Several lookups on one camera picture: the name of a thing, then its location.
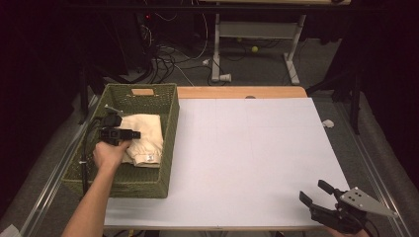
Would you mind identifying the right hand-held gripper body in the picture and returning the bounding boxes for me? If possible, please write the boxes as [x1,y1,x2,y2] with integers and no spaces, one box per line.
[309,186,399,236]

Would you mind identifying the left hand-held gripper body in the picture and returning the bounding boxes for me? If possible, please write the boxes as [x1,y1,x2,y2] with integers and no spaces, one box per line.
[98,104,130,146]

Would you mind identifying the pale yellow pants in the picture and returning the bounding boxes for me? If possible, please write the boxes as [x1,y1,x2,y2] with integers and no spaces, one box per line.
[118,113,165,169]

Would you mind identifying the green woven basket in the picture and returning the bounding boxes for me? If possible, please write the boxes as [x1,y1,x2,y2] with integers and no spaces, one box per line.
[60,82,181,199]

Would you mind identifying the person's left hand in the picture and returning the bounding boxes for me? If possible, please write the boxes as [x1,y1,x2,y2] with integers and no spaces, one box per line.
[92,139,132,171]

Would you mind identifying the person's right hand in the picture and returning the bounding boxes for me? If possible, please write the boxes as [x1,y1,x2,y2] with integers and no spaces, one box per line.
[323,227,371,237]

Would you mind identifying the black metal stand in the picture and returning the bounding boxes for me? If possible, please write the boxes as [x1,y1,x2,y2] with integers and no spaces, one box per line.
[77,62,100,126]
[305,62,364,136]

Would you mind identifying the white board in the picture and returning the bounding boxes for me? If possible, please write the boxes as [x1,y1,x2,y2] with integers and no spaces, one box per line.
[104,97,351,229]

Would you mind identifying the wooden table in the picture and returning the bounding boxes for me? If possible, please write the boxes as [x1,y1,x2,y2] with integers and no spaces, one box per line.
[102,85,335,232]

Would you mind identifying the white paper sheet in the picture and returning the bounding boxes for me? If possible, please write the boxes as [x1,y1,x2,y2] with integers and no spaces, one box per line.
[0,224,23,237]

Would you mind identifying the aluminium rail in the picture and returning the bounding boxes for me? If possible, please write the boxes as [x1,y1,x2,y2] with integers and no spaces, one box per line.
[18,93,102,237]
[330,98,416,237]

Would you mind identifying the tangle of floor cables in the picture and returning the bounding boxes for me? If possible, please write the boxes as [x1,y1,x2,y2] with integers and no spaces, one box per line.
[139,13,211,86]

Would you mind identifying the white metal desk frame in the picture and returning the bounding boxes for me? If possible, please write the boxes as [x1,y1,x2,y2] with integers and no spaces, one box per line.
[210,12,308,86]

